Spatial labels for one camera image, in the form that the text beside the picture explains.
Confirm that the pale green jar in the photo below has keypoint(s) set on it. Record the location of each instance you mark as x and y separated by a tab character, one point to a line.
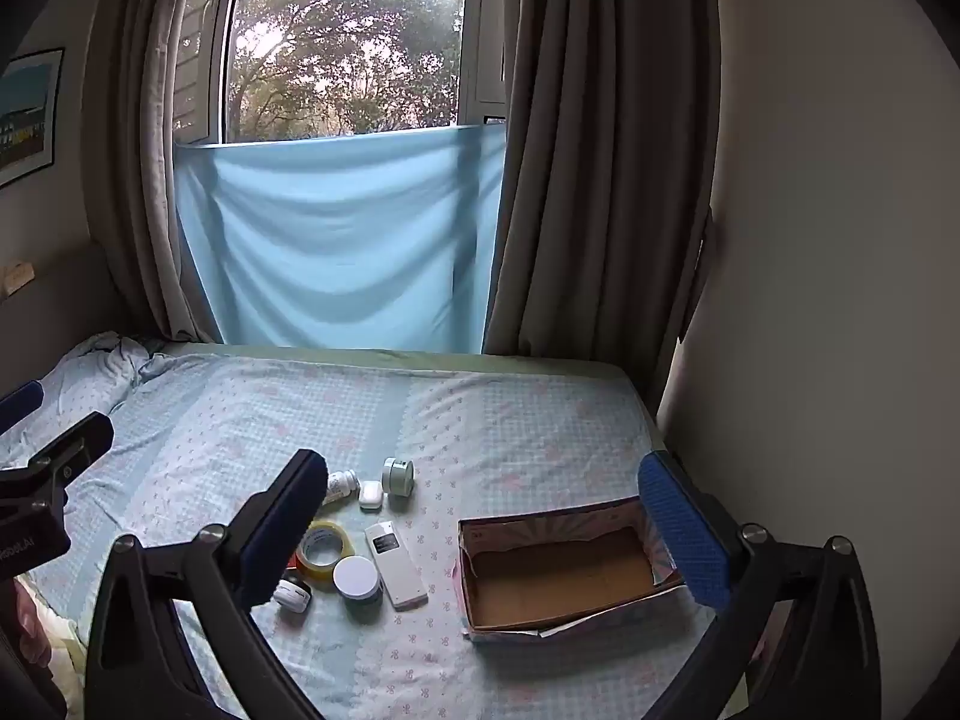
397	476

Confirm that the light blue hanging cloth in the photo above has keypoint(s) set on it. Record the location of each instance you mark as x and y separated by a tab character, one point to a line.
337	240

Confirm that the small beige tag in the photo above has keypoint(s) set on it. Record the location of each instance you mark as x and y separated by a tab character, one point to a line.
19	276

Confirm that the window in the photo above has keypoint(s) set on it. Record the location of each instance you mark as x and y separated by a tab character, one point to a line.
345	37

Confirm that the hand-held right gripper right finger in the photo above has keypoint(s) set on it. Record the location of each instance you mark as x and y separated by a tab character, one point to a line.
686	532

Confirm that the white pill bottle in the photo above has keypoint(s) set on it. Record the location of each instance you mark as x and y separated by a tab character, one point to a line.
341	484

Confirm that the blue checked bedsheet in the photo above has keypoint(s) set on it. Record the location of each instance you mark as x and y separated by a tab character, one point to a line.
487	427

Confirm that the small white jar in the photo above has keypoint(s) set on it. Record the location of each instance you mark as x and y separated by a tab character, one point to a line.
292	596

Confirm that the pink cardboard box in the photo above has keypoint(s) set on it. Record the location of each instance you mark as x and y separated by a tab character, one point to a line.
555	570

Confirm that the brown curtain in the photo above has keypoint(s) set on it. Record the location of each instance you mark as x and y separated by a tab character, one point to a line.
142	165
600	202

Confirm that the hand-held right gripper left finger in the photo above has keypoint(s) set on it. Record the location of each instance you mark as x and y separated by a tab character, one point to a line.
281	540

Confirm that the framed wall picture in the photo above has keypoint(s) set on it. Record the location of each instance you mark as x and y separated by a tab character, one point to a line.
26	120

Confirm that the white remote control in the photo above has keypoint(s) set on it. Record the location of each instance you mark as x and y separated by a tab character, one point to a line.
397	577

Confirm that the white earbuds case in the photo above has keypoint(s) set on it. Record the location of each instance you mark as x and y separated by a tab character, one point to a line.
370	495

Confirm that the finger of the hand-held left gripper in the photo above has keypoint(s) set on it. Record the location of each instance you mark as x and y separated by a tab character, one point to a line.
71	442
22	399

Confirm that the yellow tape roll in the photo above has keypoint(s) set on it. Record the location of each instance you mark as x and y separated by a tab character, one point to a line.
330	529

